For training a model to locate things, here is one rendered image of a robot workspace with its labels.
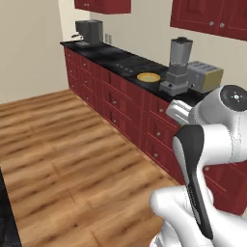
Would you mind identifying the red drawer front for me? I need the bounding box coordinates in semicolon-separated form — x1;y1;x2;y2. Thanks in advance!
141;131;178;175
142;110;179;150
143;91;179;128

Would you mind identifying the grey blender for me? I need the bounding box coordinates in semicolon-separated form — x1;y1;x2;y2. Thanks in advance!
159;36;194;97

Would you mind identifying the black hob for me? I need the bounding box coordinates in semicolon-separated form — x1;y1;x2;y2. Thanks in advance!
104;52;168;77

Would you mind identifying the red wall cupboard door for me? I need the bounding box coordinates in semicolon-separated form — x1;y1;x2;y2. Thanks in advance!
169;0;221;35
217;0;247;42

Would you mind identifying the red base cupboard run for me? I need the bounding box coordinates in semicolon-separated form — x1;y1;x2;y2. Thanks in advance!
63;45;247;217

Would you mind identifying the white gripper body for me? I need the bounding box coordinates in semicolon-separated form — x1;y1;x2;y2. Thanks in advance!
165;98;194;126

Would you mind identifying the red wall cupboard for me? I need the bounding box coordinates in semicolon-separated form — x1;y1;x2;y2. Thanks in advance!
73;0;132;15

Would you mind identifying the silver toaster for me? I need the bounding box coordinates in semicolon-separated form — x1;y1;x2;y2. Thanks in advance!
186;60;225;95

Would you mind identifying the grey coffee machine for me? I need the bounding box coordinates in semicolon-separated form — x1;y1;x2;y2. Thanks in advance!
70;19;104;49

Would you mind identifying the yellow plate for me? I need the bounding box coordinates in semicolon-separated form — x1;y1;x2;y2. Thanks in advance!
136;71;162;84

